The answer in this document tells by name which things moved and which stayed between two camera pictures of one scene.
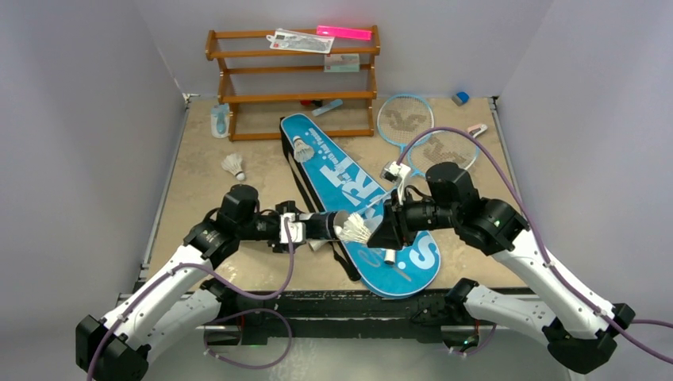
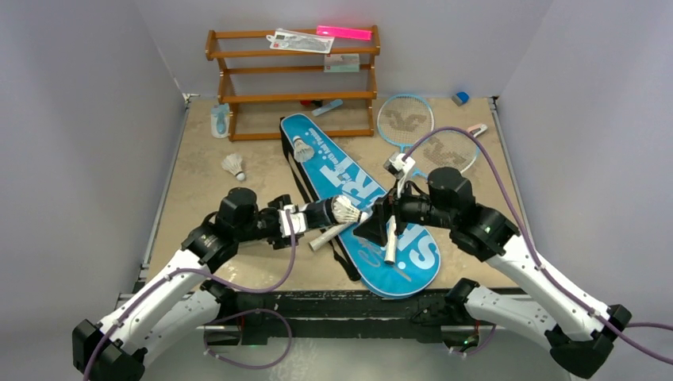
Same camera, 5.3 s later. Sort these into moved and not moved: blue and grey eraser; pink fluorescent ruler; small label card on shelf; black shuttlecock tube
Moved: black shuttlecock tube
Not moved: blue and grey eraser; small label card on shelf; pink fluorescent ruler
